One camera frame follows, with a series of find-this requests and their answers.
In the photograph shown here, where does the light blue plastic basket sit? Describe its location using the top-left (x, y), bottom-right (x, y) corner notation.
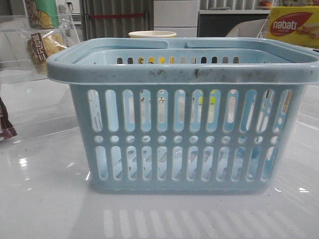
top-left (46, 37), bottom-right (319, 193)

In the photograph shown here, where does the dark brown snack packet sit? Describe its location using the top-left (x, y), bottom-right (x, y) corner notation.
top-left (0, 99), bottom-right (17, 141)

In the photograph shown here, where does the green yellow snack package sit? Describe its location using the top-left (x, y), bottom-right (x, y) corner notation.
top-left (24, 0), bottom-right (59, 29)

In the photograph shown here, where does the packaged bread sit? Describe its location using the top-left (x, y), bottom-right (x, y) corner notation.
top-left (26, 30), bottom-right (67, 75)

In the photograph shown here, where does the clear acrylic shelf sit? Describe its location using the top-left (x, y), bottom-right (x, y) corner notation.
top-left (257, 16), bottom-right (269, 38)
top-left (0, 13), bottom-right (79, 85)

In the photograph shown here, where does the clear acrylic right shelf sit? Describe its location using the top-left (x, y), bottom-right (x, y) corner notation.
top-left (257, 16), bottom-right (269, 38)

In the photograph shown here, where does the yellow white paper cup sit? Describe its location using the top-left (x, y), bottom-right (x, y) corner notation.
top-left (129, 30), bottom-right (176, 38)

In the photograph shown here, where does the yellow nabati wafer box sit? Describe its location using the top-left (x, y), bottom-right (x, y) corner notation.
top-left (265, 6), bottom-right (319, 48)

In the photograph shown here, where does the clear acrylic left shelf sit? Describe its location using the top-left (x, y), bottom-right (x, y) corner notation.
top-left (0, 13), bottom-right (79, 85)

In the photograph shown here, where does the white cabinet in background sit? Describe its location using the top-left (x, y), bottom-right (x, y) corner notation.
top-left (153, 0), bottom-right (199, 37)

